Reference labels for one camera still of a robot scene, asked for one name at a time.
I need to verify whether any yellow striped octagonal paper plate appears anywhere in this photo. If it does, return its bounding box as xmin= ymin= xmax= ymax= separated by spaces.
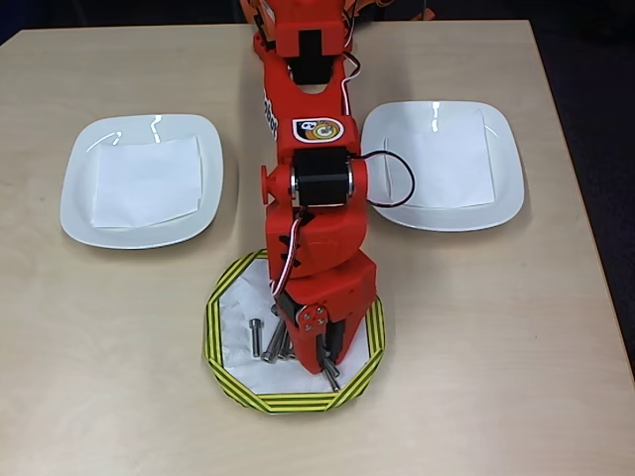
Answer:
xmin=201 ymin=249 xmax=387 ymax=417

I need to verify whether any crumpled white paper liner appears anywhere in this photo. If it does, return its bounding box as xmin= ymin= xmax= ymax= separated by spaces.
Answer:
xmin=217 ymin=260 xmax=368 ymax=398

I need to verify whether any white paper napkin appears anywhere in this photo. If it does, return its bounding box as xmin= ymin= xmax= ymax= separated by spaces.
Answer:
xmin=90 ymin=134 xmax=205 ymax=232
xmin=383 ymin=108 xmax=497 ymax=209

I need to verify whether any white square plate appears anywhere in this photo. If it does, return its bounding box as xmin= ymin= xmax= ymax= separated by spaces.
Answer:
xmin=60 ymin=113 xmax=224 ymax=251
xmin=360 ymin=100 xmax=526 ymax=233

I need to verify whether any orange table clamp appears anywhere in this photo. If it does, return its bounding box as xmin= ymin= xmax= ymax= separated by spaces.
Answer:
xmin=240 ymin=0 xmax=278 ymax=41
xmin=346 ymin=0 xmax=393 ymax=24

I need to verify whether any white gripper servo cable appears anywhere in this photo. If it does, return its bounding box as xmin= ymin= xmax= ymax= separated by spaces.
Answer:
xmin=270 ymin=217 xmax=305 ymax=298

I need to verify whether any black red wrist cable loop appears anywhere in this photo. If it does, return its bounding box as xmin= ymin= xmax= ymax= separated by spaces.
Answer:
xmin=354 ymin=150 xmax=416 ymax=209

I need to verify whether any white red arm cable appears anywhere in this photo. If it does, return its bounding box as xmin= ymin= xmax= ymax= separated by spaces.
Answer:
xmin=341 ymin=49 xmax=363 ymax=118

